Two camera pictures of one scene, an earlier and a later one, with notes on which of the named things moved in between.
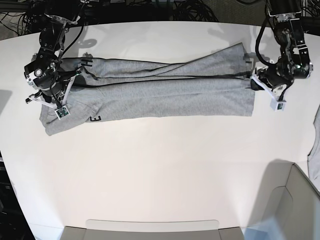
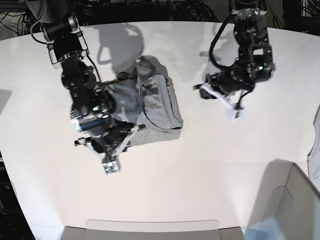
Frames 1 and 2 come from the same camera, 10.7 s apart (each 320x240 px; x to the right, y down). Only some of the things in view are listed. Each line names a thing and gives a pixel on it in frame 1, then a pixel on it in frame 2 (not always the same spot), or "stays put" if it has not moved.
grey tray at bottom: x=151 y=229 stays put
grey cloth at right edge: x=313 y=157 stays put
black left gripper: x=51 y=84 to x=118 y=131
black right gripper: x=278 y=74 to x=226 y=81
